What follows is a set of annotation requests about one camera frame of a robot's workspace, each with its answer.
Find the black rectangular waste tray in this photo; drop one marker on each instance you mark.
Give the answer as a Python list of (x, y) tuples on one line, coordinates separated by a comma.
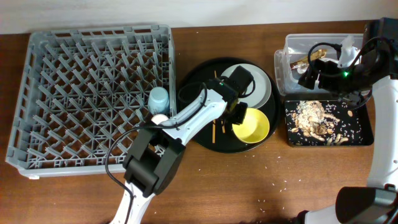
[(354, 122)]

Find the wooden chopstick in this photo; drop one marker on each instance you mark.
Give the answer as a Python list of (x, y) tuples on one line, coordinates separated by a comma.
[(214, 131), (222, 121)]

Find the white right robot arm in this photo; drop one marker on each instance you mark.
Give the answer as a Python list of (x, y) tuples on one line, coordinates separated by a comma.
[(372, 69)]

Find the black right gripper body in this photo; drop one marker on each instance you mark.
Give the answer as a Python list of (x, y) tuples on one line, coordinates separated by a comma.
[(336, 79)]

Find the pale grey plate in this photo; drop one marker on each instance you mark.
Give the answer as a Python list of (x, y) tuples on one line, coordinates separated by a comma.
[(263, 87)]

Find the clear plastic waste bin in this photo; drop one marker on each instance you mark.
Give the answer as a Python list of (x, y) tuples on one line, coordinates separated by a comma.
[(296, 47)]

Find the light blue cup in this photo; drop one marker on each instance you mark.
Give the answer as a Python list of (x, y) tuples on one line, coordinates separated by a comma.
[(158, 102)]

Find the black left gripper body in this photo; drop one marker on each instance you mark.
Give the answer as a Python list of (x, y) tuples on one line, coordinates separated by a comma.
[(237, 112)]

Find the round black tray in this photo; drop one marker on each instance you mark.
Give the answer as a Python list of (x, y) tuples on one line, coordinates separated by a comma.
[(228, 142)]

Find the gold snack wrapper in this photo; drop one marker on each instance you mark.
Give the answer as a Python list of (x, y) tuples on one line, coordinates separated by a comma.
[(303, 62)]

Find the grey dishwasher rack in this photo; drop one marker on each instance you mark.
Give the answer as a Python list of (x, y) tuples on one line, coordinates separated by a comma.
[(82, 92)]

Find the food scraps pile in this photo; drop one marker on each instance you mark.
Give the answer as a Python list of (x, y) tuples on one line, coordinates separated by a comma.
[(313, 124)]

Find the pink cup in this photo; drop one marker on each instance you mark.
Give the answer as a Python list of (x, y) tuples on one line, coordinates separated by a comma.
[(159, 118)]

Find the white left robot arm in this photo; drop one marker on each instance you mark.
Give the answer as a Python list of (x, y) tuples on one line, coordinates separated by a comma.
[(156, 153)]

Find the yellow bowl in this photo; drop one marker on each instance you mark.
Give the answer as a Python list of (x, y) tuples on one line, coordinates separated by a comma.
[(254, 128)]

